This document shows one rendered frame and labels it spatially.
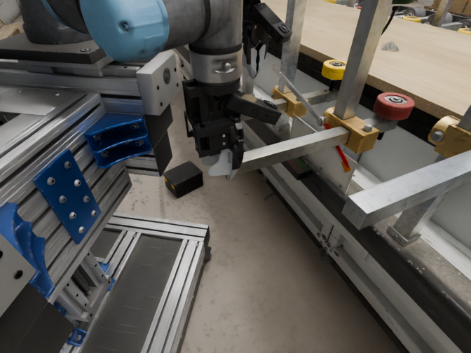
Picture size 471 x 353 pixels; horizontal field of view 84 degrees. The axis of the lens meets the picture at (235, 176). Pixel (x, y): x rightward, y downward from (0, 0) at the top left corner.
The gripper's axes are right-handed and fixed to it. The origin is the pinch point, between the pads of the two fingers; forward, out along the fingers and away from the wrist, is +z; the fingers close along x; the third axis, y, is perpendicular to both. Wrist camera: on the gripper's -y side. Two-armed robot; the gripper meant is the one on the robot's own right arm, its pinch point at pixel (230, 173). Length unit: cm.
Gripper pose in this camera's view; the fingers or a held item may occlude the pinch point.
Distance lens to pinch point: 54.0
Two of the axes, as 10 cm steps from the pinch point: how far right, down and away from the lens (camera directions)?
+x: 4.1, 6.0, -6.8
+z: 0.0, 7.5, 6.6
